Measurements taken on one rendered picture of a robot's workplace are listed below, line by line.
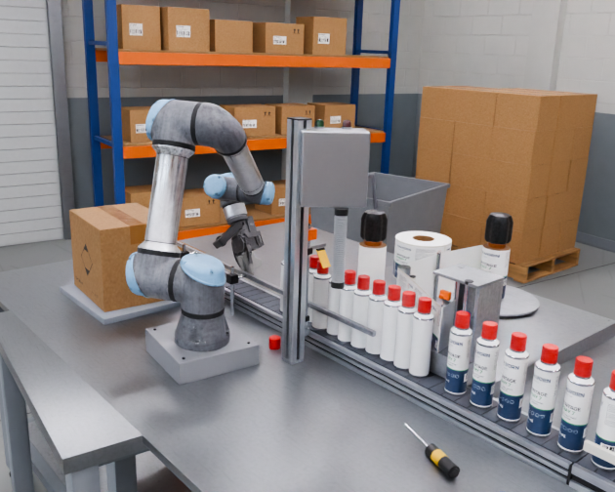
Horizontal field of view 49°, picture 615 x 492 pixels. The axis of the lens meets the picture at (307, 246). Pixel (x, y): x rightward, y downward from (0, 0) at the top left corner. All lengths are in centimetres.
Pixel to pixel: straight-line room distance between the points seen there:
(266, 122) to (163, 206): 419
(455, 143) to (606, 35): 177
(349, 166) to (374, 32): 595
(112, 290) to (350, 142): 94
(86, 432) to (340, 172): 85
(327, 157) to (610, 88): 503
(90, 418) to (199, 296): 40
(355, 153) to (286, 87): 521
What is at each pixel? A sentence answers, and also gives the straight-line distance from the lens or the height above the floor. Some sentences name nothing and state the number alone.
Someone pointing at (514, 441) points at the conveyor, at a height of 87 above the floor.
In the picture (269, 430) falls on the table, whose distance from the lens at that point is 158.
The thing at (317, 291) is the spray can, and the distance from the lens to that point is 192.
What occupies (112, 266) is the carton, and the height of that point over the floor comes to 100.
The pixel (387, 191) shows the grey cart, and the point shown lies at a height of 67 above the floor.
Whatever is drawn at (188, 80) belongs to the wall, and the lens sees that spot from 642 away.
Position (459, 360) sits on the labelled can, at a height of 97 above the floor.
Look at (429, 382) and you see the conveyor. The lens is 173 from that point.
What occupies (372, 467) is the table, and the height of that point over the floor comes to 83.
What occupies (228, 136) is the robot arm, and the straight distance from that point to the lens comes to 181.
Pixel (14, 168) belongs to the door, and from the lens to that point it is 599.
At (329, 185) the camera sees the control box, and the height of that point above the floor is 134.
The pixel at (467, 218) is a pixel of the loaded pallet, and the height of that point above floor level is 39.
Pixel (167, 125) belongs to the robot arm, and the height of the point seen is 146.
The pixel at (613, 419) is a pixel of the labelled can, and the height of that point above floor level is 100.
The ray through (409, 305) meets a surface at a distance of 170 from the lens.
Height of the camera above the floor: 167
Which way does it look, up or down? 17 degrees down
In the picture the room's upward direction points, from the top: 2 degrees clockwise
